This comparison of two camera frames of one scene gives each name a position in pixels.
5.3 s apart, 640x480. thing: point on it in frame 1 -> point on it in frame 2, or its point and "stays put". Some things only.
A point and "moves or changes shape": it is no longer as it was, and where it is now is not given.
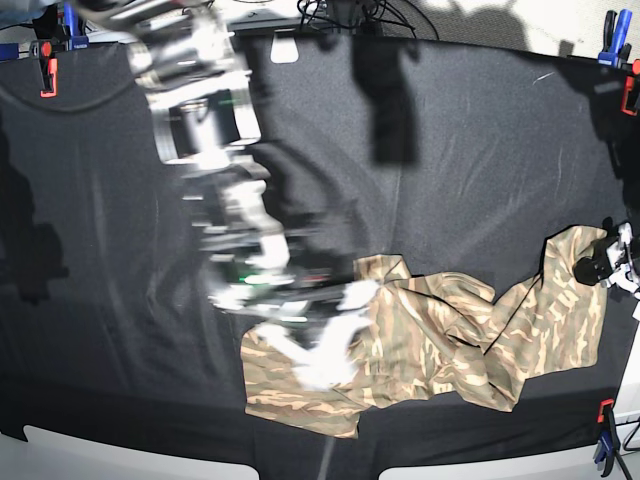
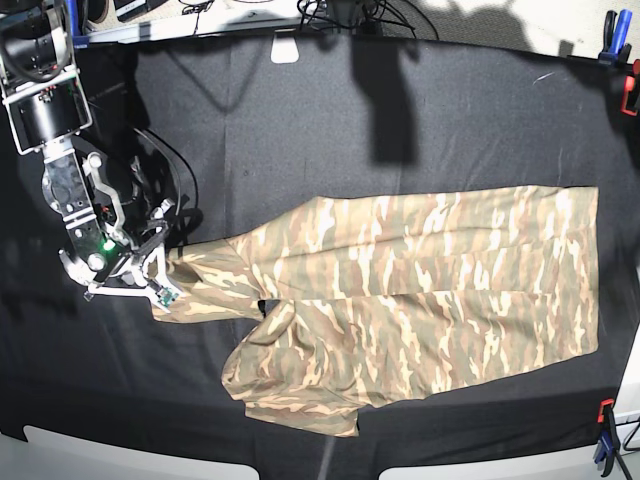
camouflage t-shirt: [446, 338] moves or changes shape
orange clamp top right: [629, 87] stays put
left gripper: [268, 293] -> [129, 268]
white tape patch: [284, 48] stays put
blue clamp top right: [615, 51] stays put
